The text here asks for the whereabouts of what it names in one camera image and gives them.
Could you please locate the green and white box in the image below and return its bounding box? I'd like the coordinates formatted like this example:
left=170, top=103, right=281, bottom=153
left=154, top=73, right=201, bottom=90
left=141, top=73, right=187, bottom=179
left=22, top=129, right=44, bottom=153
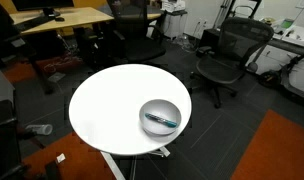
left=280, top=18, right=295, bottom=30

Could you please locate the black keyboard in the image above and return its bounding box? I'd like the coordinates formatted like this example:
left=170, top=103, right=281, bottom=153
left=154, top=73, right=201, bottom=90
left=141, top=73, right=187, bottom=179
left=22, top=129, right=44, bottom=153
left=15, top=15, right=57, bottom=33

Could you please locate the black padded office chair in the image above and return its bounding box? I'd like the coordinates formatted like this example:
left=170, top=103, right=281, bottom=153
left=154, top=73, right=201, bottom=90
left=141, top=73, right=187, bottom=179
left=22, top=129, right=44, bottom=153
left=106, top=0, right=167, bottom=66

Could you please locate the small white paper tag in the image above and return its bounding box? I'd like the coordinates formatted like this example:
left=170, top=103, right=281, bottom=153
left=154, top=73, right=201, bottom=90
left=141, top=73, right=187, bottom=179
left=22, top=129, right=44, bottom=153
left=55, top=153, right=66, bottom=164

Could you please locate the clear plastic cup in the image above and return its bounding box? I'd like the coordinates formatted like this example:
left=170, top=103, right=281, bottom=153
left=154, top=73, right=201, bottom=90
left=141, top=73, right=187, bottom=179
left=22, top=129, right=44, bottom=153
left=25, top=123, right=54, bottom=136

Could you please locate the white metal table base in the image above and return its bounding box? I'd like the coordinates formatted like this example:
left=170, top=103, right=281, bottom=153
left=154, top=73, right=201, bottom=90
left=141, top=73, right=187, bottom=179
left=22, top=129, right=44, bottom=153
left=100, top=145, right=171, bottom=180

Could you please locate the light wooden desk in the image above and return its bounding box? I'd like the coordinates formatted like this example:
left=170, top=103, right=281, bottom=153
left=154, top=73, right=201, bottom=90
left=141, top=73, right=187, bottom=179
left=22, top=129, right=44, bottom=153
left=9, top=6, right=115, bottom=36

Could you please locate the teal and black marker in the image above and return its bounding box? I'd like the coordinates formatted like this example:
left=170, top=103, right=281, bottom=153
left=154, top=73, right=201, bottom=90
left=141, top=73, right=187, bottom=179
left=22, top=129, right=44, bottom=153
left=144, top=112, right=178, bottom=128

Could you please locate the black mesh office chair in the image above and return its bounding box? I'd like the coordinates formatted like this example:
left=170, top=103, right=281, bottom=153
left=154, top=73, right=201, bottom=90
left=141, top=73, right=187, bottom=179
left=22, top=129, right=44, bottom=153
left=190, top=17, right=275, bottom=109

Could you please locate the black box case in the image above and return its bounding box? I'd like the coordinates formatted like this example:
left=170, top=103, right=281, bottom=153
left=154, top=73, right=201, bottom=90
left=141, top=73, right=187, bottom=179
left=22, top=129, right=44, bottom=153
left=199, top=28, right=224, bottom=52

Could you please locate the white desk with cabinet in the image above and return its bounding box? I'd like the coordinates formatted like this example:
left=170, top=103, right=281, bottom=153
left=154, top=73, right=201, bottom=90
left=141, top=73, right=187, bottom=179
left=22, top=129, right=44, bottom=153
left=246, top=18, right=304, bottom=95

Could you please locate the black kick scooter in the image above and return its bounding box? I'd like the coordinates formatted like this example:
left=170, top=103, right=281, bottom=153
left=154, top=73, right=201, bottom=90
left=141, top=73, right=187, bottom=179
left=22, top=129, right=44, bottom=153
left=256, top=49, right=304, bottom=101

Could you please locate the black computer monitor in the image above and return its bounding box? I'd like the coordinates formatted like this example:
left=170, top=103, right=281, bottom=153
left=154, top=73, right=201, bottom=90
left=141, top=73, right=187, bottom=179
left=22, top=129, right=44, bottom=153
left=11, top=0, right=75, bottom=18

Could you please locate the black metal stand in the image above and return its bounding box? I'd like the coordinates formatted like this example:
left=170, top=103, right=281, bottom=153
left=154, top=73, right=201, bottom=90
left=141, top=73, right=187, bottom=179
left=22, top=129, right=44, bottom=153
left=0, top=99, right=30, bottom=180

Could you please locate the grey bowl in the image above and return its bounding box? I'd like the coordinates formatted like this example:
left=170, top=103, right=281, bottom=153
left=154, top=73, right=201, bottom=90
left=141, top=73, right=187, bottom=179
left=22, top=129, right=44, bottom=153
left=138, top=98, right=183, bottom=137

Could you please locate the white storage cabinet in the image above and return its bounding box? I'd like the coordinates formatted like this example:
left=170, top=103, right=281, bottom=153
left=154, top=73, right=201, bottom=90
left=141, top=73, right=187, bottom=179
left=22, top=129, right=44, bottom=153
left=163, top=11, right=188, bottom=40

